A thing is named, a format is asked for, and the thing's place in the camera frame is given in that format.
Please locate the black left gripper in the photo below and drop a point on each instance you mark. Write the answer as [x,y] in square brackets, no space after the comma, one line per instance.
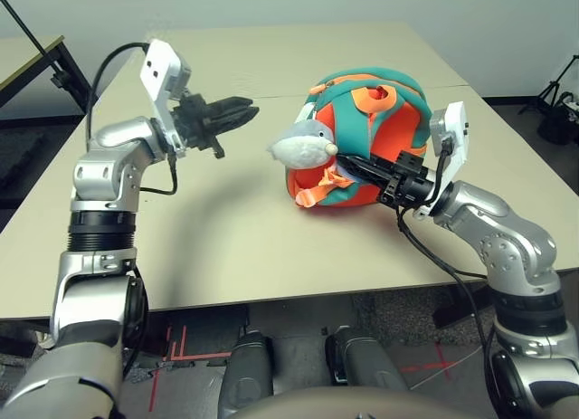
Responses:
[194,120]

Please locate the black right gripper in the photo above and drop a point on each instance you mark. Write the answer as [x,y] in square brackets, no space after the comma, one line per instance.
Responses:
[407,181]

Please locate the orange teal backpack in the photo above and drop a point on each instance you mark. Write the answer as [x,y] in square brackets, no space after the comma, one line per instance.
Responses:
[393,129]

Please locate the grey white plush shark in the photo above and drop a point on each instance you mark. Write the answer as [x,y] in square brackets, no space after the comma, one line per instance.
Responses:
[303,147]

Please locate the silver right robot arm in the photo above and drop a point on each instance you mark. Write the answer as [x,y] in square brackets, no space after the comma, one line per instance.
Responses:
[511,247]

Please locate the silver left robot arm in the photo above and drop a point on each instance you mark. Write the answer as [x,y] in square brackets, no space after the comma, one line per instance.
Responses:
[104,174]

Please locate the black clamp on table leg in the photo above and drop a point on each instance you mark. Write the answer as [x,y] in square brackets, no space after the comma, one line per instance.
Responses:
[59,79]

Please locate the grey robot right leg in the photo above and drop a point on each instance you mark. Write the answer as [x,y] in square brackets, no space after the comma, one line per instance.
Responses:
[366,360]

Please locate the grey robot leg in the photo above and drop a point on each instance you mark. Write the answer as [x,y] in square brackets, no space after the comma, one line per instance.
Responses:
[366,360]
[249,369]

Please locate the black waste bin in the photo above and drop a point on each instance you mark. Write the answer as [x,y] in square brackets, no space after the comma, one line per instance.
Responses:
[558,120]

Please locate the black tripod stand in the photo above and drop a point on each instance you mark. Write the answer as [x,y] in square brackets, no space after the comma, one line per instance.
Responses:
[554,86]

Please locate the thin dark slanted pole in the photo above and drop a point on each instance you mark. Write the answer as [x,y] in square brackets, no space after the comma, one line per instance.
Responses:
[27,27]

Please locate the grey robot left leg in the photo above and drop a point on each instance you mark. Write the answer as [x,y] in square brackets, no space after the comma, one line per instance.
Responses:
[249,369]

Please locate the beige robot torso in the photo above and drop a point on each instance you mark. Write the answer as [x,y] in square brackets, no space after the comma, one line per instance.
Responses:
[362,403]

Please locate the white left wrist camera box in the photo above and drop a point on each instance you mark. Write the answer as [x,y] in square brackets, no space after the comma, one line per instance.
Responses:
[158,70]

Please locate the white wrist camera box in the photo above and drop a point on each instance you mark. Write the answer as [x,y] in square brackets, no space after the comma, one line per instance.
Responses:
[158,70]
[452,134]

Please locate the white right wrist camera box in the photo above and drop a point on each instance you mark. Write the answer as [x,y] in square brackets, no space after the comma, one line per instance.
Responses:
[452,134]

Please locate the beige side table black frame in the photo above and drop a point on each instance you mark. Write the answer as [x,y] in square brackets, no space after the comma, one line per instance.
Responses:
[27,59]

